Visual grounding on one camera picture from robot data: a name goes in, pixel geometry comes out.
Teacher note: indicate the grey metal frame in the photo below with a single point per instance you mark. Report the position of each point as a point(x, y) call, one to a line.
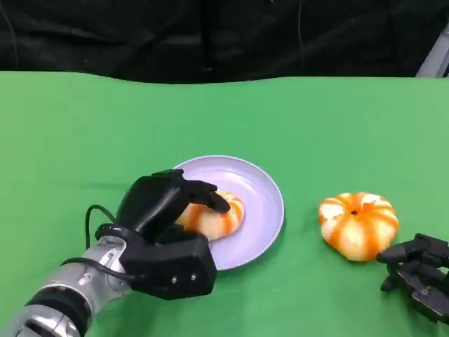
point(435, 58)

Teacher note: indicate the black backdrop curtain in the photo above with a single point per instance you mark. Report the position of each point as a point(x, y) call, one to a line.
point(210, 35)

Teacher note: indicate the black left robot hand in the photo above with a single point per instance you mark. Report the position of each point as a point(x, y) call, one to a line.
point(151, 203)

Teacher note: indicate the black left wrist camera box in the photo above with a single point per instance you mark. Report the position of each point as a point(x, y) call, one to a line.
point(175, 267)

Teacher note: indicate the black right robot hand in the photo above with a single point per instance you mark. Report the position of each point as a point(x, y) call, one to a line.
point(424, 267)

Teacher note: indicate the green table cloth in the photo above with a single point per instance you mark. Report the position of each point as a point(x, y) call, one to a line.
point(224, 119)

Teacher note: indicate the orange white toy bread roll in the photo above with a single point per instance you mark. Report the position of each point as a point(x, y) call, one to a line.
point(358, 231)
point(217, 224)

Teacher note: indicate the lilac plate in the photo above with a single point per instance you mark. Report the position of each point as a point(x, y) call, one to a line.
point(252, 210)

